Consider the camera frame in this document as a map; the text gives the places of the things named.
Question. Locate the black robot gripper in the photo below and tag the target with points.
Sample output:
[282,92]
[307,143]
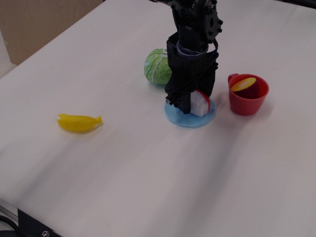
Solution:
[189,73]

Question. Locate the aluminium table frame rail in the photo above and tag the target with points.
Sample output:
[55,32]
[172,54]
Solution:
[10,211]

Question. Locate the black corner bracket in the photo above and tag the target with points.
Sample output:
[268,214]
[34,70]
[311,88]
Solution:
[31,227]

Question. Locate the yellow toy banana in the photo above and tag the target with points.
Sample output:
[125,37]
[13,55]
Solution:
[77,123]

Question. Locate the brown cardboard box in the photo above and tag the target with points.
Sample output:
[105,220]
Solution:
[28,25]

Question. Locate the green toy cabbage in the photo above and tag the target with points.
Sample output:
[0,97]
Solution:
[156,67]

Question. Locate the purple and yellow toy fruit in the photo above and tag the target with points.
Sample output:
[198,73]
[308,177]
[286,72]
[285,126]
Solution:
[247,88]

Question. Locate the light blue toy plate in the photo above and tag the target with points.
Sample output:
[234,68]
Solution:
[189,120]

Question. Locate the red toy cup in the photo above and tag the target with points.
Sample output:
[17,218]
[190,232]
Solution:
[242,106]

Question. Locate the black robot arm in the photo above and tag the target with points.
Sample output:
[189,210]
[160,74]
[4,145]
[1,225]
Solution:
[197,24]

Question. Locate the white and red toy sushi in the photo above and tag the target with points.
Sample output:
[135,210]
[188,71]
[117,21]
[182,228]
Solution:
[200,103]

